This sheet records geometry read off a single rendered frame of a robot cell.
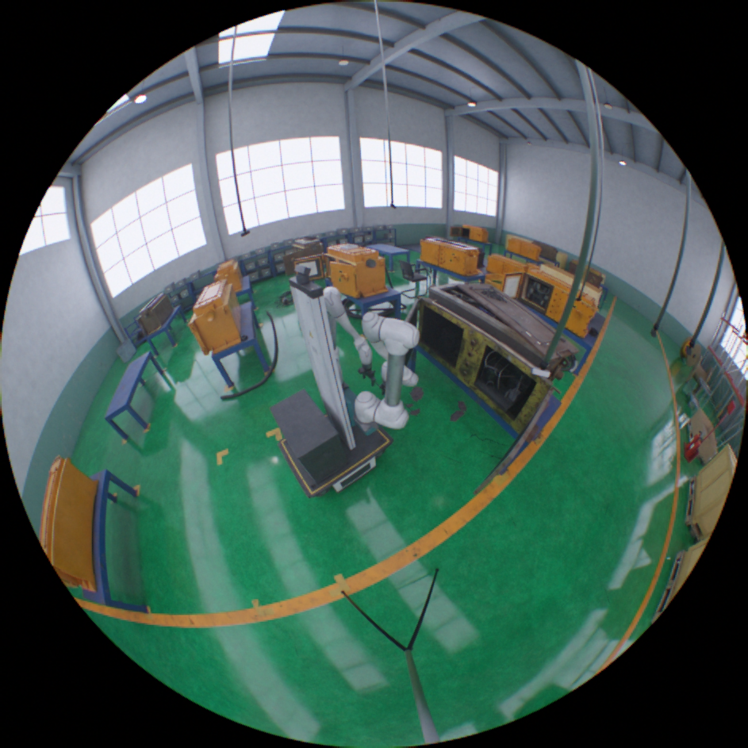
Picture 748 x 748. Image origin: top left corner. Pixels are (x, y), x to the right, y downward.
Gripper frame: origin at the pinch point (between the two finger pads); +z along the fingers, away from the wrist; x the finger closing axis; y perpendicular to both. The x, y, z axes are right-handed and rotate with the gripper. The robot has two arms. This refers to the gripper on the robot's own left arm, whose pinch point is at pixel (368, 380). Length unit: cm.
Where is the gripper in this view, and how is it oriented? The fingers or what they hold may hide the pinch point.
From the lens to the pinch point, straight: 209.0
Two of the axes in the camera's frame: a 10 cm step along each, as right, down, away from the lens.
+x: -6.2, -5.1, 6.0
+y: 7.8, -4.5, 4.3
